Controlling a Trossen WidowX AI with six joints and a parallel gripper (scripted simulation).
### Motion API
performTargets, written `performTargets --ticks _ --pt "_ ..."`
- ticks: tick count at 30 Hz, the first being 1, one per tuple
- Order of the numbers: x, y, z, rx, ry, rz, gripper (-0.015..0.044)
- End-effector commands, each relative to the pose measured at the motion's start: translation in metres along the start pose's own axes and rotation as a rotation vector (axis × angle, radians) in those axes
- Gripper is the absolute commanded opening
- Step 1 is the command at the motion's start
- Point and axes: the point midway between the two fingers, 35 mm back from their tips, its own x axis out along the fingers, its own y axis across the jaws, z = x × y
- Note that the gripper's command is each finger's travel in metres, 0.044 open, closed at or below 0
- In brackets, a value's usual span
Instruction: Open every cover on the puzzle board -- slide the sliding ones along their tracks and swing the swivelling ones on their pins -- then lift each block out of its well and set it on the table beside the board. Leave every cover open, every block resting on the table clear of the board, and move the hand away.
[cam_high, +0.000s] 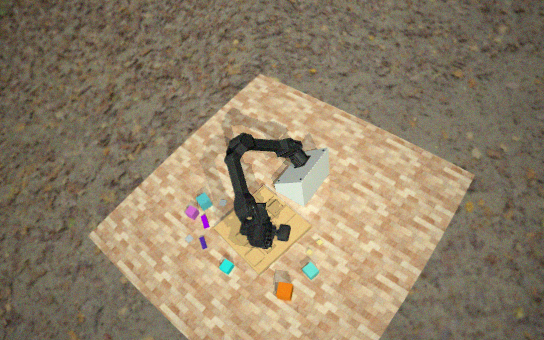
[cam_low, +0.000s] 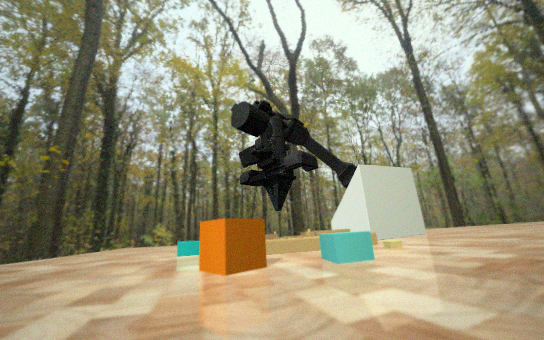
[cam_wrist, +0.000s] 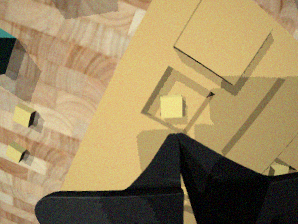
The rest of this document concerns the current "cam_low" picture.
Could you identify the cyan cube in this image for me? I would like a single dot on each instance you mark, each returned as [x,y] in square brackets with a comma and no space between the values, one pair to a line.
[187,248]

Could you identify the yellow cube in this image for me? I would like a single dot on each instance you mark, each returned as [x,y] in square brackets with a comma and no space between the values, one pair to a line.
[392,244]

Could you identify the teal square block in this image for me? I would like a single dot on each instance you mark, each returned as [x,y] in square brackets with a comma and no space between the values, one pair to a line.
[346,247]

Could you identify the orange-brown block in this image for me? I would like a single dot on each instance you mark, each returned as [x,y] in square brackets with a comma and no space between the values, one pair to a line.
[231,246]

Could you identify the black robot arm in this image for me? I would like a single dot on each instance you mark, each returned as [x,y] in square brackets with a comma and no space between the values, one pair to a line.
[259,119]

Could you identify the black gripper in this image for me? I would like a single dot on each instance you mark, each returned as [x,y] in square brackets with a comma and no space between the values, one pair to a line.
[278,182]

